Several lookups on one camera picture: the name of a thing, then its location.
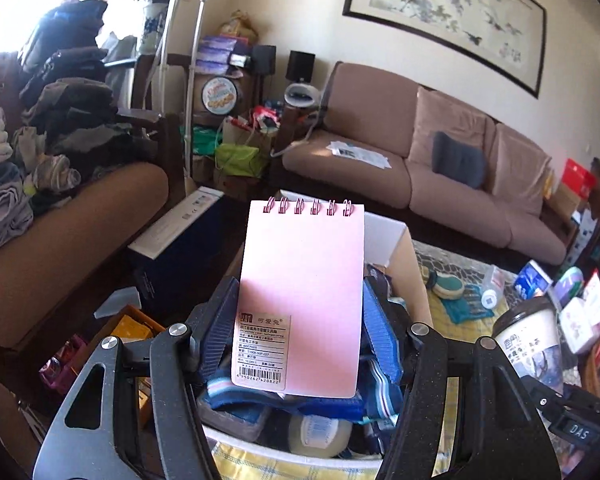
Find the lavender white rounded case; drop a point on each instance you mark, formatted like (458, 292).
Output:
(570, 285)

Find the clear tape roll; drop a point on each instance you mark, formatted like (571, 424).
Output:
(320, 432)

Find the white cardboard box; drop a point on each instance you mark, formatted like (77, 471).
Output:
(380, 235)

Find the dark blue box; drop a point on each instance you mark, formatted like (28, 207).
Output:
(180, 260)

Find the pink packet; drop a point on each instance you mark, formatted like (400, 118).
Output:
(62, 365)

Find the brown paper bag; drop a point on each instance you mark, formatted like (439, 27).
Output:
(245, 137)

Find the brown cardboard box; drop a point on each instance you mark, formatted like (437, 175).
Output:
(562, 202)

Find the pink sofa pillow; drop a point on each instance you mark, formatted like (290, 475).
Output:
(450, 110)
(520, 170)

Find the round colourful tin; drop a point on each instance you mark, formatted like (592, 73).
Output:
(219, 95)

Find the purple packets stack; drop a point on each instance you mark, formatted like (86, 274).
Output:
(220, 52)

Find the blue snack packet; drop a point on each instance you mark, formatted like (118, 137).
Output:
(532, 280)

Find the black speaker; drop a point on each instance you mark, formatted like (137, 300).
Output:
(300, 66)
(264, 60)

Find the small white bottle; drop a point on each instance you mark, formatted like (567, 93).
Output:
(490, 290)

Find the pink fabric sofa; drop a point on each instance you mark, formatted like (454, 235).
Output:
(360, 110)

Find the paper cup with black lid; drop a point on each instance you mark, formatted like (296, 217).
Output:
(530, 340)

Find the white curved device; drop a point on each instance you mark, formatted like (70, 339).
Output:
(300, 94)

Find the brown leather sofa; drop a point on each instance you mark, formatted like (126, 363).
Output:
(55, 245)

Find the pile of colourful packets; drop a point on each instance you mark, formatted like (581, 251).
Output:
(595, 320)

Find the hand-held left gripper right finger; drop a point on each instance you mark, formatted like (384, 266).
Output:
(382, 340)

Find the blue striped cloth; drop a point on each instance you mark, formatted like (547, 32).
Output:
(290, 405)

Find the pile of clothes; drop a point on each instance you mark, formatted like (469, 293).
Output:
(70, 105)

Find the framed ink painting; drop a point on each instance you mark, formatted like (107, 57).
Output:
(445, 5)

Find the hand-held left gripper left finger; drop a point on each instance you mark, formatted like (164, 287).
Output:
(220, 330)

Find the dark wooden chair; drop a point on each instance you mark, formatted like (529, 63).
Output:
(150, 120)

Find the red box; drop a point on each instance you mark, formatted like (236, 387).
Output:
(577, 177)

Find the teal packet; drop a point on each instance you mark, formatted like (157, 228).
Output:
(472, 307)

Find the white floor lamp stand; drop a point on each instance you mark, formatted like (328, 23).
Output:
(192, 85)

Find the green bag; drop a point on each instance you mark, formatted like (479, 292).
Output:
(237, 160)

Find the pink spiral notepad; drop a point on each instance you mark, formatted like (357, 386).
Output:
(300, 270)

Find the blue and white vase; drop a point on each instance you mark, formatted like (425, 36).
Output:
(155, 27)

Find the papers on sofa seat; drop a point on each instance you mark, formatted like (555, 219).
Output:
(360, 154)

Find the blue-grey cushion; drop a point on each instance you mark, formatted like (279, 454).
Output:
(457, 160)

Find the orange box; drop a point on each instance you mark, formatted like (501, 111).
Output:
(130, 330)

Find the teal round pad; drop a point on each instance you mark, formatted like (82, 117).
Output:
(449, 285)

